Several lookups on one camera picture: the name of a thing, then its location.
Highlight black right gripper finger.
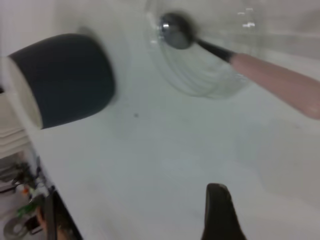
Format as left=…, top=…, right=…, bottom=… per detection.
left=199, top=183, right=248, bottom=240

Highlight pink handled metal spoon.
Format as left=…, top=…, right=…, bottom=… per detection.
left=158, top=11, right=320, bottom=120

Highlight dark grey ceramic mug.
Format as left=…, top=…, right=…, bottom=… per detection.
left=6, top=33, right=117, bottom=131

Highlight white stacked panels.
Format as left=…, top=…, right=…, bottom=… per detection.
left=0, top=93, right=31, bottom=157

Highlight black strap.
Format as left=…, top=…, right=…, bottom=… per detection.
left=44, top=191, right=59, bottom=240

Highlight grey metal ring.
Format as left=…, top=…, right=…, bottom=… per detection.
left=3, top=216, right=28, bottom=240

